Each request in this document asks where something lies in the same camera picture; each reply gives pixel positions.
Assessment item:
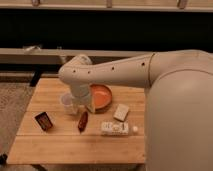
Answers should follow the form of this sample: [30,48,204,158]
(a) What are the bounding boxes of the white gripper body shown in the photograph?
[70,84,92,106]

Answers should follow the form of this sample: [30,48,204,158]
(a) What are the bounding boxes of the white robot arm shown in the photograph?
[59,50,213,171]

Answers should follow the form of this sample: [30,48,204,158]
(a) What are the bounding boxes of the dark red snack bag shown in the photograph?
[78,112,88,132]

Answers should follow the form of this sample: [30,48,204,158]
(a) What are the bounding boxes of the black box with orange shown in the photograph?
[35,112,53,131]

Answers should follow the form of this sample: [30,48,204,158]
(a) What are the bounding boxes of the orange bowl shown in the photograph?
[90,84,112,113]

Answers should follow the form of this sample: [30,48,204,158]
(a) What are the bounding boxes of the clear plastic cup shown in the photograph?
[60,93,78,115]

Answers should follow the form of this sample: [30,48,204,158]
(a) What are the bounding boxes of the grey wall rail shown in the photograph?
[0,48,148,65]

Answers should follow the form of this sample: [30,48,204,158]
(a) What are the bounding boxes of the white eraser block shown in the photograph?
[113,104,129,121]

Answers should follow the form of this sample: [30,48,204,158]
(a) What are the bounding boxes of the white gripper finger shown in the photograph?
[86,101,96,113]

